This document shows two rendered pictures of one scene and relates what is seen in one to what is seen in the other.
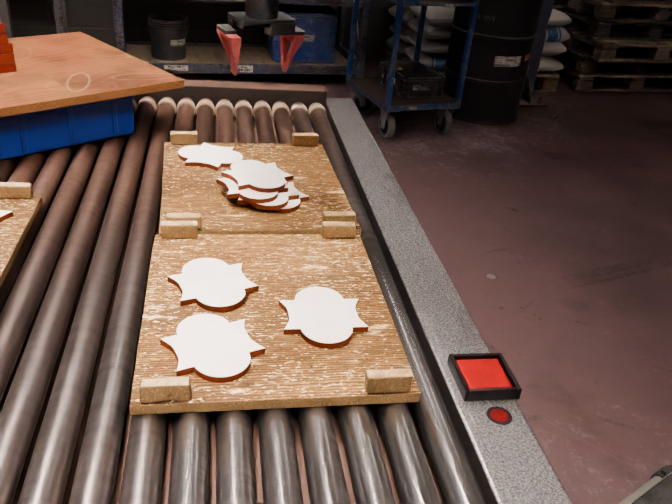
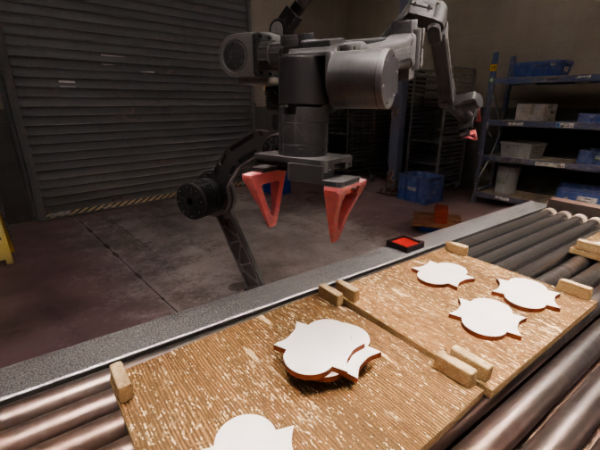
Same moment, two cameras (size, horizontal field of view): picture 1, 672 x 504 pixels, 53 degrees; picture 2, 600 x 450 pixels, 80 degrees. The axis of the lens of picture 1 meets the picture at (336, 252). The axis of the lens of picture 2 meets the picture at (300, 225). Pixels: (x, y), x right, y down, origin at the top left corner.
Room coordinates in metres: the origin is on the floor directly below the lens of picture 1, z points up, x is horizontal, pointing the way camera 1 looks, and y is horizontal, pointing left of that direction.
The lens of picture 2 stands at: (1.38, 0.56, 1.31)
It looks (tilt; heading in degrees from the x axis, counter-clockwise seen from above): 19 degrees down; 246
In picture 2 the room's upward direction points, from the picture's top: straight up
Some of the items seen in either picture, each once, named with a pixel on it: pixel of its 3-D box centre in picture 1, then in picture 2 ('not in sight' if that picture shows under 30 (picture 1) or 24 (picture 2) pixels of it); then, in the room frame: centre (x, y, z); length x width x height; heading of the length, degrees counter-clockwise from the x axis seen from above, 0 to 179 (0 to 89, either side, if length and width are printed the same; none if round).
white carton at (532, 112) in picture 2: not in sight; (536, 112); (-3.23, -2.60, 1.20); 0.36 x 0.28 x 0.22; 97
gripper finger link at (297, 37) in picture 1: (278, 46); (279, 193); (1.23, 0.14, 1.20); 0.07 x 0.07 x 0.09; 32
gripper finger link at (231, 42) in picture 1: (242, 47); (326, 202); (1.19, 0.20, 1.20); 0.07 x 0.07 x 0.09; 32
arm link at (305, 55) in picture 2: not in sight; (308, 82); (1.20, 0.17, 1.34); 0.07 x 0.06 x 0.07; 128
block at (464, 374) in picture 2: (183, 221); (454, 368); (1.01, 0.26, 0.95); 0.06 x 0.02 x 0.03; 104
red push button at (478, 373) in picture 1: (483, 376); (404, 244); (0.71, -0.21, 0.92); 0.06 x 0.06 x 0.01; 12
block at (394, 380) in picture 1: (388, 380); (456, 247); (0.65, -0.08, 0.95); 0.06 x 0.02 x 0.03; 102
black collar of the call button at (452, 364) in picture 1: (483, 376); (404, 244); (0.71, -0.21, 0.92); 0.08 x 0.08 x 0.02; 12
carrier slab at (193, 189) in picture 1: (253, 184); (291, 387); (1.23, 0.18, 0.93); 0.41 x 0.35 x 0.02; 14
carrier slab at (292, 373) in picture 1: (268, 306); (459, 298); (0.81, 0.09, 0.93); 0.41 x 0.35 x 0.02; 12
